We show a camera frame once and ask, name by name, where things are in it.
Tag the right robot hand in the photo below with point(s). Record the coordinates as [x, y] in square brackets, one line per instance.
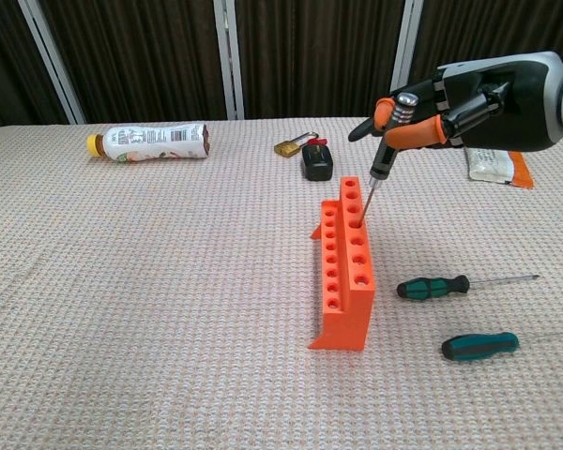
[521, 112]

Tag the silver black precision screwdriver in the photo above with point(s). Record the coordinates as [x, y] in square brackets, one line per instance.
[384, 159]

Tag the orange screwdriver rack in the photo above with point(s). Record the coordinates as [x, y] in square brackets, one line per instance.
[345, 323]

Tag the white orange sachet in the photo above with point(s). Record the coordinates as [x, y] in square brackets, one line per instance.
[488, 164]

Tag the dark fabric partition panel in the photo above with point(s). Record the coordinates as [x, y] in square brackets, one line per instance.
[319, 56]
[141, 61]
[497, 28]
[4, 61]

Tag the black plug adapter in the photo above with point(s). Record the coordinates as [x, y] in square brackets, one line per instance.
[316, 164]

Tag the brass padlock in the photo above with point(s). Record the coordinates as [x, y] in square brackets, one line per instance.
[286, 149]

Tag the white bottle yellow cap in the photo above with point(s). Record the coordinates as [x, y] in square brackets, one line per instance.
[145, 140]

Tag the beige woven tablecloth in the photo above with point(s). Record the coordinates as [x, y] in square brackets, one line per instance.
[169, 281]

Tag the aluminium partition post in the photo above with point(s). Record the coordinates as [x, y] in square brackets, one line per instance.
[403, 56]
[230, 61]
[51, 61]

